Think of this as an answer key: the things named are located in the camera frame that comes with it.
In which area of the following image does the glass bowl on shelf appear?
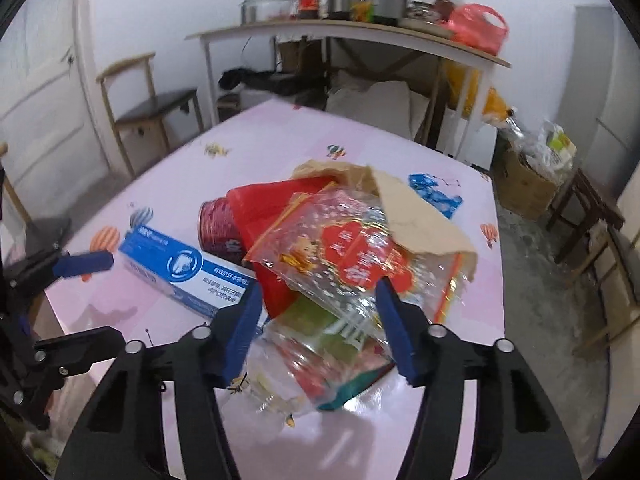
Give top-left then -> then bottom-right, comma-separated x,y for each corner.
240,0 -> 297,25

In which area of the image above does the red drink can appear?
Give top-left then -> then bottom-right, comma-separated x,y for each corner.
198,197 -> 246,264

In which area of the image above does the grey refrigerator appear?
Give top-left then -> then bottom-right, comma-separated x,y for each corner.
555,6 -> 625,195

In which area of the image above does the blue toothpaste box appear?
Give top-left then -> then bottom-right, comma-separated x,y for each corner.
119,226 -> 257,320

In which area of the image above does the green label plastic bottle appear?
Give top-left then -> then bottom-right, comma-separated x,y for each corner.
236,296 -> 395,416

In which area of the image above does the wooden chair dark seat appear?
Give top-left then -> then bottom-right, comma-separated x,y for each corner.
96,52 -> 205,178

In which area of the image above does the red paper packet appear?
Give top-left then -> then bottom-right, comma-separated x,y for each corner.
226,176 -> 336,320

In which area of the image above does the white long shelf table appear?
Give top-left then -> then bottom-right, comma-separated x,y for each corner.
184,18 -> 512,162

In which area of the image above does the red plastic bag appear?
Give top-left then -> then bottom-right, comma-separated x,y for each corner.
446,3 -> 509,55

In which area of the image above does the yellow bag under shelf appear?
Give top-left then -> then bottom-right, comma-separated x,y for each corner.
444,60 -> 510,124

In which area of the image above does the cardboard box with trash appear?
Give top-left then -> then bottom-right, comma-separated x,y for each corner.
494,117 -> 577,220

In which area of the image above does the wooden chair by mattress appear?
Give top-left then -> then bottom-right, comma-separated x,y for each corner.
566,224 -> 639,356

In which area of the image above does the dark wooden stool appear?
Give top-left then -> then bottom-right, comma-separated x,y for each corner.
546,169 -> 626,264

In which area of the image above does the beige paper napkin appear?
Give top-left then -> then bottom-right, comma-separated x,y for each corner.
290,159 -> 478,282

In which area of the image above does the clear red snack bag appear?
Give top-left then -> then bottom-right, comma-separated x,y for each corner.
247,184 -> 468,342

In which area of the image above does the red sauce jar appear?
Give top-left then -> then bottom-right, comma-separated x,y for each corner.
297,0 -> 320,20

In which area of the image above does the white door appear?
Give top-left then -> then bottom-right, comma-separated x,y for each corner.
1,0 -> 110,217

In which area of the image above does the black cloth under shelf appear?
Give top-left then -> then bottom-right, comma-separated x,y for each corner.
218,67 -> 305,96

